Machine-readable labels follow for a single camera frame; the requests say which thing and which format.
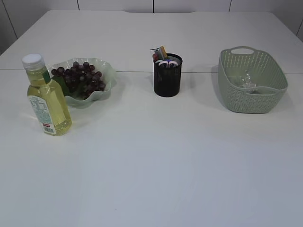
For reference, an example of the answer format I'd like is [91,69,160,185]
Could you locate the purple grape bunch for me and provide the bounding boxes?
[50,61,106,100]

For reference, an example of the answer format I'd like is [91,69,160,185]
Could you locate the gold glitter pen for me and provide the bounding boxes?
[159,46,168,60]

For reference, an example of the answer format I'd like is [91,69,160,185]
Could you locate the clear plastic ruler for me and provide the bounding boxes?
[150,48,160,55]

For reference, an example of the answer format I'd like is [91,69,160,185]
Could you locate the red marker pen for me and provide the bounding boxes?
[152,53,159,62]

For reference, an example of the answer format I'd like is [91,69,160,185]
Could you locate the black mesh pen holder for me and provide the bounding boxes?
[153,53,183,97]

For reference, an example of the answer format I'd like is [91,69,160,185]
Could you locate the green woven plastic basket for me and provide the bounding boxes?
[218,46,288,114]

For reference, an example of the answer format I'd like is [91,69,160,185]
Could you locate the pink purple scissors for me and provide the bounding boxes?
[155,60,178,68]

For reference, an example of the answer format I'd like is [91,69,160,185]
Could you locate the yellow tea bottle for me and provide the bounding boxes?
[22,53,72,136]

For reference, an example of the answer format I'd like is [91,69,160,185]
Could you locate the green wavy plastic plate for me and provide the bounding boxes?
[49,58,116,107]

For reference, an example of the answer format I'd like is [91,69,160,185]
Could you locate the clear plastic sheet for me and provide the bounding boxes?
[226,69,257,90]

